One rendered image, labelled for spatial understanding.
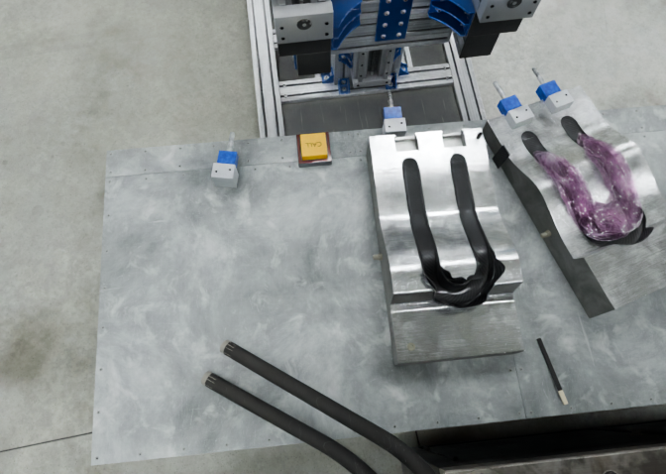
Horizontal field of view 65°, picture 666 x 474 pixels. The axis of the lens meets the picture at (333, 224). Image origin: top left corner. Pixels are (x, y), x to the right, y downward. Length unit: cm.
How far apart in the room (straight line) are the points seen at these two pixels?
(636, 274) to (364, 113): 117
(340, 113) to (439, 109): 38
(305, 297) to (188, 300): 26
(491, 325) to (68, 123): 193
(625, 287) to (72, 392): 176
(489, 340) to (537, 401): 17
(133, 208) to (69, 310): 95
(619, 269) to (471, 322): 32
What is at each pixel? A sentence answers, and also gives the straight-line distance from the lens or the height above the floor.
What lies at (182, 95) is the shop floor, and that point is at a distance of 241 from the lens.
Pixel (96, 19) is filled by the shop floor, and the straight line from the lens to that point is 278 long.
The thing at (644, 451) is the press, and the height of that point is 79.
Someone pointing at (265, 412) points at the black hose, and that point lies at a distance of 110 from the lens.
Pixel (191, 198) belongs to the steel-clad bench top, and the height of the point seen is 80.
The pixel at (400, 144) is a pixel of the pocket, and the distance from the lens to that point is 124.
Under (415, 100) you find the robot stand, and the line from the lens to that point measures 210.
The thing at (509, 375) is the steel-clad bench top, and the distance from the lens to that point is 121.
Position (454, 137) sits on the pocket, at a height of 86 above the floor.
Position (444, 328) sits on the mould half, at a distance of 112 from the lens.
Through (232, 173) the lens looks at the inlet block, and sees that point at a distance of 123.
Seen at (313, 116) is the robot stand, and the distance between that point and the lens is 203.
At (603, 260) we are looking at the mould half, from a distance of 122.
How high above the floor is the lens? 195
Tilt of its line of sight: 70 degrees down
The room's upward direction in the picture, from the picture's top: 2 degrees clockwise
